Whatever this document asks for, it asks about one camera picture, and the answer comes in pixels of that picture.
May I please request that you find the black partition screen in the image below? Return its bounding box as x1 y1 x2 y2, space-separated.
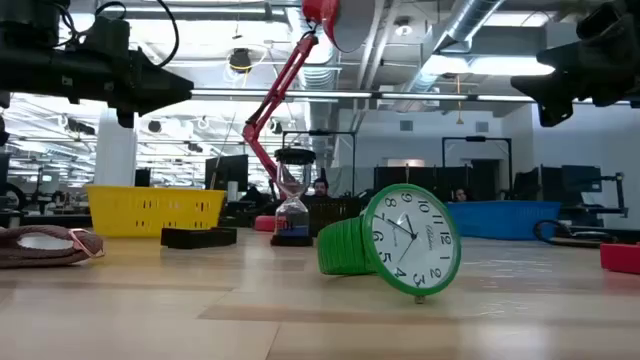
373 164 501 202

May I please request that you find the red desk lamp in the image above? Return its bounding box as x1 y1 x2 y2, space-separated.
242 0 376 232

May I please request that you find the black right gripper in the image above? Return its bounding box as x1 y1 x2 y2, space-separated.
510 19 640 127

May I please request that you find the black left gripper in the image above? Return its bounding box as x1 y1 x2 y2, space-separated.
69 49 195 128

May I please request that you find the black metal gantry frame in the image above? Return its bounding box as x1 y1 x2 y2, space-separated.
282 129 357 197
442 135 514 189

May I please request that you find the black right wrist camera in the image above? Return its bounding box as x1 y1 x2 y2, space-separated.
574 0 640 41

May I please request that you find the small black digital clock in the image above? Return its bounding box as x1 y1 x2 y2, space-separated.
160 227 238 250

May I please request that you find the woven brown pouch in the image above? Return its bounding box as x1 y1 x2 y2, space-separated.
0 224 105 269

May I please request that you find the silver ceiling air duct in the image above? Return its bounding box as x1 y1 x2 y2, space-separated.
432 0 506 54

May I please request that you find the green wristwatch white face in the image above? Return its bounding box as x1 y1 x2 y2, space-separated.
317 183 462 305

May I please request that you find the black computer monitor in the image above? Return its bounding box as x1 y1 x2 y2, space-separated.
204 154 250 192

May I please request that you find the black aluminium table frame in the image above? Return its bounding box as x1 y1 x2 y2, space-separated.
0 213 640 246

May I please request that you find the long ceiling light strip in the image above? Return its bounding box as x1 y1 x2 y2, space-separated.
192 87 640 107

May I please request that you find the black ceiling device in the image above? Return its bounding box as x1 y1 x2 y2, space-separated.
228 47 253 75

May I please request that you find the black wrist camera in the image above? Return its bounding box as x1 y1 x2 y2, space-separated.
82 14 132 54
574 0 640 41

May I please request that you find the black left wrist camera cable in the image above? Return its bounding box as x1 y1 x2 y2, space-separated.
59 0 180 69

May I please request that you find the black plastic basket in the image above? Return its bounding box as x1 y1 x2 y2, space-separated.
307 196 369 237

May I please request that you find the yellow plastic basket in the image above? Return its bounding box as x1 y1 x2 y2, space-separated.
84 184 227 239

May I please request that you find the small red digital clock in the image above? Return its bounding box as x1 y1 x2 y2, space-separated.
599 243 640 275

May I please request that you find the black strap wristwatch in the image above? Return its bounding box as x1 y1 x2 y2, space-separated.
533 218 574 247

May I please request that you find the white building column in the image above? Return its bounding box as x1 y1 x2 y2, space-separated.
93 107 139 187

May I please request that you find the blue plastic basket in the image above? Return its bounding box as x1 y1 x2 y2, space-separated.
446 200 562 240

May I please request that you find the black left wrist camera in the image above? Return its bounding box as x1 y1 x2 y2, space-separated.
82 14 132 54

